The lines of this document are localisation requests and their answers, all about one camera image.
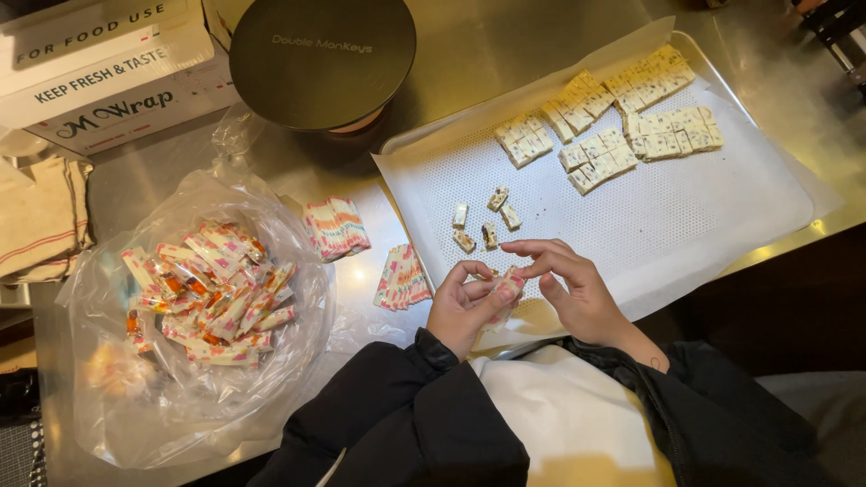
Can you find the person's right hand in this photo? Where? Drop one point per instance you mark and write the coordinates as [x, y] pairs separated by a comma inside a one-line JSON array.
[[585, 297]]

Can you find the person's left hand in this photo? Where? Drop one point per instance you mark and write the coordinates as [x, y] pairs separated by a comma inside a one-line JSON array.
[[457, 314]]

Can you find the single candy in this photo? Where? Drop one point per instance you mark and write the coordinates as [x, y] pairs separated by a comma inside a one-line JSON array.
[[509, 281]]

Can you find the stack of empty printed wrappers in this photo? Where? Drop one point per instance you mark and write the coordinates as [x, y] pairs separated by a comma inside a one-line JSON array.
[[402, 277], [336, 228]]

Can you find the loose white nougat piece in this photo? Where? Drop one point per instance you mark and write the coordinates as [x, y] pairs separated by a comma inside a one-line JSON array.
[[464, 241], [510, 217], [460, 215], [490, 235], [498, 198]]

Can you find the white perforated baking sheet liner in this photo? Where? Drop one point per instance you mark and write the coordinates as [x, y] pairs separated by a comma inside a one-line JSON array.
[[676, 223]]

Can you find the white apron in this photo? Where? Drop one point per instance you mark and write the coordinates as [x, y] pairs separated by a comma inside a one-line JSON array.
[[575, 419]]

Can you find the rows of cut nougat bars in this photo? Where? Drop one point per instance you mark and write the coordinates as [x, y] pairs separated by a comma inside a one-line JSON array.
[[602, 152]]

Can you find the pile of wrapped candies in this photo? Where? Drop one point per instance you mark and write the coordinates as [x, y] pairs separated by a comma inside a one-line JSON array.
[[213, 297]]

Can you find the metal baking tray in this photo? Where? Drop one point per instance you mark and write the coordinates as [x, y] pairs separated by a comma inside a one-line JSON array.
[[822, 223]]

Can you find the black round lid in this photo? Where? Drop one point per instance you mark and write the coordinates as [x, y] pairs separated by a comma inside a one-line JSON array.
[[321, 61]]

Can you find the clear plastic bag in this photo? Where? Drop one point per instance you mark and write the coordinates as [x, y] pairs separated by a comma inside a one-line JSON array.
[[169, 412]]

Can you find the dark chair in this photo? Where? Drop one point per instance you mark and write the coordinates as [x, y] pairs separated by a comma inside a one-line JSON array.
[[835, 34]]

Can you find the white carton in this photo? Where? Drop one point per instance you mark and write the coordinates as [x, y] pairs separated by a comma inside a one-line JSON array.
[[215, 20]]

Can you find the beige cloth with red stripe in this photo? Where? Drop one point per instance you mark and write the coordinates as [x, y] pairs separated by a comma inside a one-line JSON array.
[[40, 223]]

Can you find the white cardboard wrap box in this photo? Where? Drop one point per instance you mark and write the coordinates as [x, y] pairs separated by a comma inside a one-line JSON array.
[[101, 74]]

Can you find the black object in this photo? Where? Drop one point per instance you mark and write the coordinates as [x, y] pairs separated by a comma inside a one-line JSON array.
[[17, 399]]

